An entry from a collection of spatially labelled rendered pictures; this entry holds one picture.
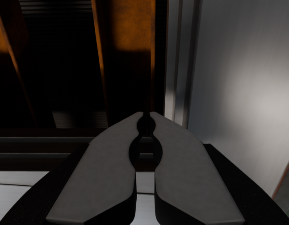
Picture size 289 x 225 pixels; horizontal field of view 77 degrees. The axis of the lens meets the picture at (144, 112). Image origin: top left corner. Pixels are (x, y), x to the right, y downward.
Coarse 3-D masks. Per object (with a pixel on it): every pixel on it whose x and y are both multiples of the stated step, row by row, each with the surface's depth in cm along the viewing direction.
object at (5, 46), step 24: (0, 0) 23; (0, 24) 24; (24, 24) 28; (0, 48) 29; (24, 48) 28; (0, 72) 31; (24, 72) 28; (0, 96) 32; (24, 96) 33; (0, 120) 32; (24, 120) 36; (48, 120) 34
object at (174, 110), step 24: (168, 0) 13; (192, 0) 11; (168, 24) 14; (192, 24) 12; (168, 48) 14; (192, 48) 12; (168, 72) 15; (192, 72) 12; (168, 96) 16; (0, 144) 19; (24, 144) 19; (48, 144) 19; (72, 144) 19; (144, 144) 19; (0, 168) 17; (24, 168) 17; (48, 168) 17; (144, 168) 17; (144, 192) 18
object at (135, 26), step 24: (96, 0) 23; (120, 0) 26; (144, 0) 26; (96, 24) 23; (120, 24) 27; (144, 24) 27; (120, 48) 29; (144, 48) 29; (120, 72) 31; (144, 72) 31; (120, 96) 33; (144, 96) 33; (120, 120) 35
